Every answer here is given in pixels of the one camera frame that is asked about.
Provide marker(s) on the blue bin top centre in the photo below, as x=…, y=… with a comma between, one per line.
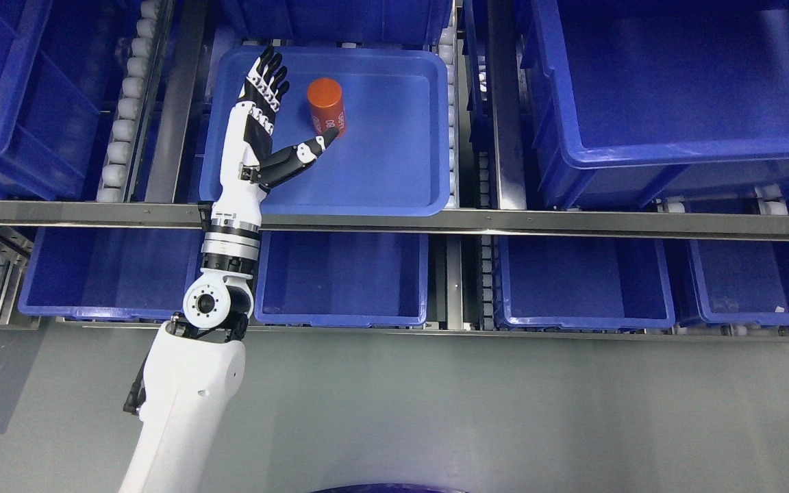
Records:
x=409, y=23

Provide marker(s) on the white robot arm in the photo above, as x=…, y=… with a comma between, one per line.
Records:
x=196, y=364

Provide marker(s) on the large blue bin upper right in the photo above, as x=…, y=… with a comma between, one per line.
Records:
x=639, y=101

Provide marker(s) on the metal shelf rack frame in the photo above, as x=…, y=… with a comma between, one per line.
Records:
x=670, y=220

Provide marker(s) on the blue bin lower left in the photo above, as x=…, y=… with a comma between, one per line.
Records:
x=110, y=274

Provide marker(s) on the shallow blue plastic tray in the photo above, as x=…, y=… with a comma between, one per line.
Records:
x=394, y=159

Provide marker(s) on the blue bin lower centre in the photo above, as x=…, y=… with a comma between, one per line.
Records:
x=343, y=279

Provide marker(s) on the large blue bin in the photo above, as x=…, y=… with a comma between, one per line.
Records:
x=57, y=65
x=639, y=101

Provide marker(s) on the blue bin lower far right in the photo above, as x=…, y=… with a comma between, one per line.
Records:
x=723, y=282

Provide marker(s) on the large blue bin upper left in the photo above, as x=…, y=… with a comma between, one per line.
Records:
x=57, y=65

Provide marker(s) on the orange cylindrical capacitor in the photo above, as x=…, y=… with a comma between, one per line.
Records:
x=327, y=106

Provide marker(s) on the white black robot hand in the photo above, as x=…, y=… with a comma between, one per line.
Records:
x=249, y=167

